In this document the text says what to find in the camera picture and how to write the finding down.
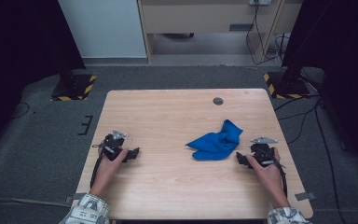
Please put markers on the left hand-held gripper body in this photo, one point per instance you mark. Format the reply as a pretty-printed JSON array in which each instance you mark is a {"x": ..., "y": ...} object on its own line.
[{"x": 113, "y": 146}]

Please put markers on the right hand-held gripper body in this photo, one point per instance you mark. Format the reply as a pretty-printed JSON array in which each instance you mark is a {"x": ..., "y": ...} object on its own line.
[{"x": 262, "y": 154}]

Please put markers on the blue cloth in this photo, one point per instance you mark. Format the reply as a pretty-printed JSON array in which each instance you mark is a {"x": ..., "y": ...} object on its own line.
[{"x": 217, "y": 146}]

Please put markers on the person's left hand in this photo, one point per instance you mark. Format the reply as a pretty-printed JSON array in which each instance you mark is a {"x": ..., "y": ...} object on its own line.
[{"x": 108, "y": 171}]

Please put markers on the person's right hand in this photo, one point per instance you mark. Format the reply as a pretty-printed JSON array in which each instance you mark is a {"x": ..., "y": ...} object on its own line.
[{"x": 272, "y": 179}]

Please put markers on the grey tape strip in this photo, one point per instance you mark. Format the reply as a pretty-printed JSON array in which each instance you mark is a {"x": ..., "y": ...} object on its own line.
[
  {"x": 74, "y": 198},
  {"x": 305, "y": 196}
]

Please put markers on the grey round table grommet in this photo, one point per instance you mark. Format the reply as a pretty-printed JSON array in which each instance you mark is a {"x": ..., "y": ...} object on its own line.
[{"x": 218, "y": 101}]

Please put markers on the black yellow striped stand base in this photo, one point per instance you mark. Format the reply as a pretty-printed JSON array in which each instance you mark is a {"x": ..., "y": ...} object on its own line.
[
  {"x": 289, "y": 88},
  {"x": 74, "y": 88}
]

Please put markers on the white panel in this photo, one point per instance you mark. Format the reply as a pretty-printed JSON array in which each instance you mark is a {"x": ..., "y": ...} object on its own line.
[{"x": 102, "y": 28}]

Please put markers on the black curtain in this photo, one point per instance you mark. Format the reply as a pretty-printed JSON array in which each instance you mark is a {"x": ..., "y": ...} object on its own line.
[
  {"x": 345, "y": 62},
  {"x": 21, "y": 46}
]

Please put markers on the light wooden desk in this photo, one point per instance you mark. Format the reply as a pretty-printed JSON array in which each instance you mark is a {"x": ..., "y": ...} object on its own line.
[{"x": 195, "y": 18}]

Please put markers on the white power strip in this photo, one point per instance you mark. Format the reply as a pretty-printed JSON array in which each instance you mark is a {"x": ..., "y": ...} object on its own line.
[{"x": 260, "y": 2}]

